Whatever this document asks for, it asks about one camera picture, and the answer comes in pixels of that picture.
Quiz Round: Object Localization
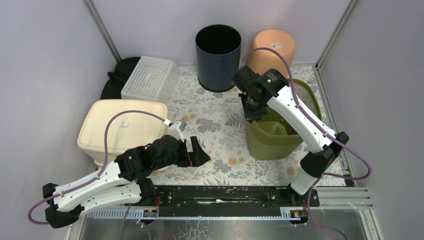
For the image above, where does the green mesh waste bin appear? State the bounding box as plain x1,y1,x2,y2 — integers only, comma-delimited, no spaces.
246,79,323,161

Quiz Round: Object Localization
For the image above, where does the cream perforated large basket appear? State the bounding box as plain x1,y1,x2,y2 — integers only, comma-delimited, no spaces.
77,99,173,166

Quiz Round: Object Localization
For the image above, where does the orange round bin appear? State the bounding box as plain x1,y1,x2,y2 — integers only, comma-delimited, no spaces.
247,29,296,78

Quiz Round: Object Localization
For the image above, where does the white slotted basket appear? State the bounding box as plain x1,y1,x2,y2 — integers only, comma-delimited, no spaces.
120,56,182,105

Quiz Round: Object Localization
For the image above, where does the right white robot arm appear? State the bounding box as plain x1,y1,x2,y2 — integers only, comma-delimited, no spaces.
231,65,349,206

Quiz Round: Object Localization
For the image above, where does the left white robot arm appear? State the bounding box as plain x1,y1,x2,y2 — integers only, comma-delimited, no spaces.
42,135,211,229

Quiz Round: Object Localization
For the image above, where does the floral patterned table mat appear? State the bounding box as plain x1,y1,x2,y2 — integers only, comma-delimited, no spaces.
142,65,347,187

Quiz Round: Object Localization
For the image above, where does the dark blue round bin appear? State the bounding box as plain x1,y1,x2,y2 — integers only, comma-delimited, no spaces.
195,24,242,93

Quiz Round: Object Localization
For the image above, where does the black cloth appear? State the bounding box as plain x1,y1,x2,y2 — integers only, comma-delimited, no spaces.
100,57,141,100

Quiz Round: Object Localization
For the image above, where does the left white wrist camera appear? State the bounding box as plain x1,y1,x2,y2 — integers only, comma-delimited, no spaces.
168,120,187,142

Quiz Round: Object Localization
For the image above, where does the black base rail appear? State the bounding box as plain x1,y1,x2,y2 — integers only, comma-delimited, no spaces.
135,185,320,219

